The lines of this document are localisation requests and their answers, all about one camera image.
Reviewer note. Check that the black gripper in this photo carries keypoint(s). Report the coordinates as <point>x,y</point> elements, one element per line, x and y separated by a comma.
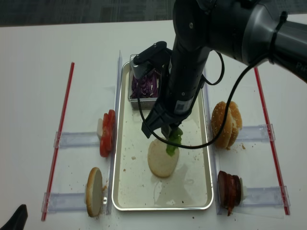
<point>181,82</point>

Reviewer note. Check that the green lettuce leaf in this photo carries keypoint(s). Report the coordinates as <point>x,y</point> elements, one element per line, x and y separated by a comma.
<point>174,138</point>

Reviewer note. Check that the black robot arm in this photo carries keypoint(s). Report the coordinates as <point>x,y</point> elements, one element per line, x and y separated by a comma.
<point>249,31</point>

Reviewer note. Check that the rear tomato slice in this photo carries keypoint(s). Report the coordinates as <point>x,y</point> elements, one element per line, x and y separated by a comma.
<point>109,120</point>

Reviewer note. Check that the tomato slice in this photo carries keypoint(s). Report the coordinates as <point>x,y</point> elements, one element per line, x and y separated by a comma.
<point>109,120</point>
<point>106,142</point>

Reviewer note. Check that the front tomato slice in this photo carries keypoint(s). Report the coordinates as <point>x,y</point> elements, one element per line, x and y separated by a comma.
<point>106,142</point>

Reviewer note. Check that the white tomato stand block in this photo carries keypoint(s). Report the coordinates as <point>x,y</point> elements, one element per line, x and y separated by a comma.
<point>99,130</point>

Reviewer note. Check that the front dark meat patty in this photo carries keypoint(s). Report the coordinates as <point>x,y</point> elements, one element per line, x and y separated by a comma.
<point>223,186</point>

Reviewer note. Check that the bottom bun on tray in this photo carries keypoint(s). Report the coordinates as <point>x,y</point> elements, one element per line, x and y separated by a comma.
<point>160,162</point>

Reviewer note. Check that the shredded purple cabbage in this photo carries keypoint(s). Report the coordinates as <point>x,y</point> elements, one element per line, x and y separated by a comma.
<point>148,85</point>

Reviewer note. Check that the clear plastic salad container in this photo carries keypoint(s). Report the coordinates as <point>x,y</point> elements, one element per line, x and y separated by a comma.
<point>146,103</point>

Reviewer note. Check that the right clear vertical divider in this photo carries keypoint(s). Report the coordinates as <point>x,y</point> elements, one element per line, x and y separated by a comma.
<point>214,164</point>

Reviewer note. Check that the clear vertical divider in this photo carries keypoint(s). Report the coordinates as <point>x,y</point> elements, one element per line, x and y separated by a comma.
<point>214,164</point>
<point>115,135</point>

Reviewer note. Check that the left clear vertical divider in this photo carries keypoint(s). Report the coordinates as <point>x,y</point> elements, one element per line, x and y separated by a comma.
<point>115,135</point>

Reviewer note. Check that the front sesame bun top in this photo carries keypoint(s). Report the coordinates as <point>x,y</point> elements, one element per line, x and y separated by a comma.
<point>216,122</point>

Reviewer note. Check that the silver metal tray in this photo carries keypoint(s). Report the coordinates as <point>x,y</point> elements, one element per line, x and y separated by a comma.
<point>135,187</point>

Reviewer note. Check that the rear bun half right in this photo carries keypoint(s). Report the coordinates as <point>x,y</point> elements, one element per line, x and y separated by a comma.
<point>236,123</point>

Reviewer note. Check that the upright bun half left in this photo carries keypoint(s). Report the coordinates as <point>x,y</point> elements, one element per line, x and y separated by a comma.
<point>94,192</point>

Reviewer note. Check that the white patty stand block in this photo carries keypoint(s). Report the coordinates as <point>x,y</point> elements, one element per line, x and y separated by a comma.
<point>244,192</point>

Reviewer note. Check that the right red straw strip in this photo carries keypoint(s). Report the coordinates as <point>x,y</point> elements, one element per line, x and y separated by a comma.
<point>272,143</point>

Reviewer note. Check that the red straw strip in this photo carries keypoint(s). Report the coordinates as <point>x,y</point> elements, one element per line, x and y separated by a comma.
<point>55,153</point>
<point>272,143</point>

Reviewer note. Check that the left red straw strip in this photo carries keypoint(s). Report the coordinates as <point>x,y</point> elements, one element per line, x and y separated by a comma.
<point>55,153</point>

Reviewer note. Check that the black object bottom left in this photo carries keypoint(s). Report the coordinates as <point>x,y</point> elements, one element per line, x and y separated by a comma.
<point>17,220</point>

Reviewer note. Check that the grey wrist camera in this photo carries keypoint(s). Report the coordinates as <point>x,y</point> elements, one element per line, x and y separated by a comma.
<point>148,63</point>

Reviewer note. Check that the right upper clear rail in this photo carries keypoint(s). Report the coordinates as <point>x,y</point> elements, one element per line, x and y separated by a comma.
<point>262,133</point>

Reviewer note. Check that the clear rail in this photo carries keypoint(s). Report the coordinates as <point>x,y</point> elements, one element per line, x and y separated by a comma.
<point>264,197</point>
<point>262,133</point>
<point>63,202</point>
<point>76,139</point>

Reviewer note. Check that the left upper clear rail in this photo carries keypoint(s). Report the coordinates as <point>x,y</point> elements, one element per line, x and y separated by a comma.
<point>76,139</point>

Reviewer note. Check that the right lower clear rail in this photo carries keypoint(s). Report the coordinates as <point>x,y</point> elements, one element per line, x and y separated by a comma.
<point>264,197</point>

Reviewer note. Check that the left lower clear rail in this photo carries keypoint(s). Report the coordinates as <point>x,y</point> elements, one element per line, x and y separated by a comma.
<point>63,202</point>

